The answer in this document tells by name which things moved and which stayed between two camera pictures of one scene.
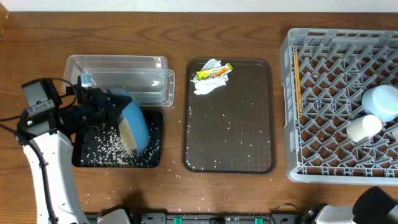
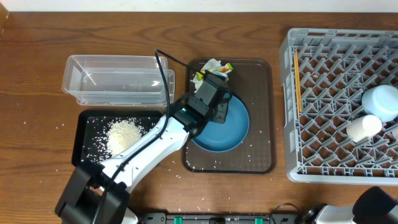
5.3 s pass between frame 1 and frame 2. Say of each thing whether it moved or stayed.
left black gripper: moved
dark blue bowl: moved
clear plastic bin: stayed
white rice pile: moved
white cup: stayed
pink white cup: stayed
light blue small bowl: stayed
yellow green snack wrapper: stayed
